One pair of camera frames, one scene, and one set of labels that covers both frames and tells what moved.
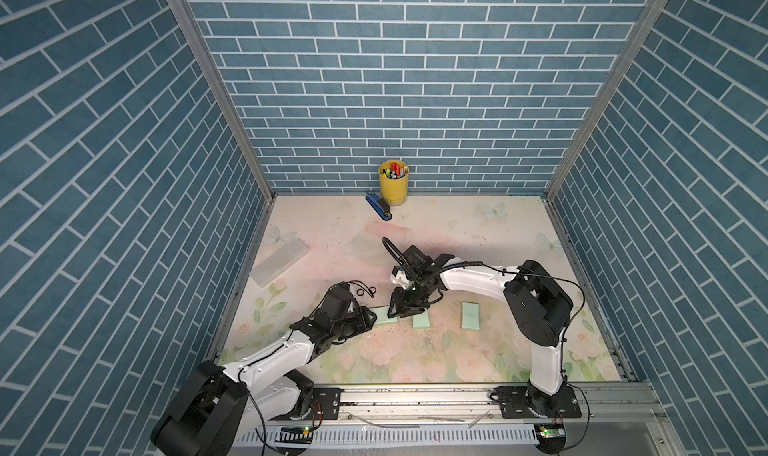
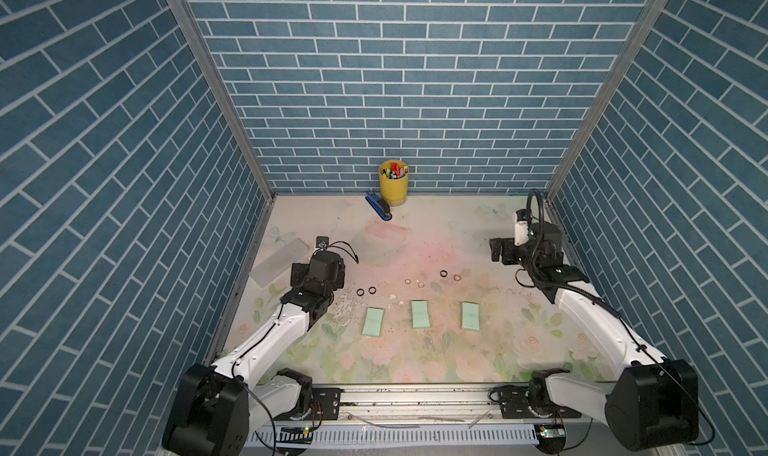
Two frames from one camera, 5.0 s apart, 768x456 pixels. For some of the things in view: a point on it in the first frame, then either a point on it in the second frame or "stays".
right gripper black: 399,302 -> 506,244
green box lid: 470,315 stays
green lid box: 421,321 stays
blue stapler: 379,205 stays
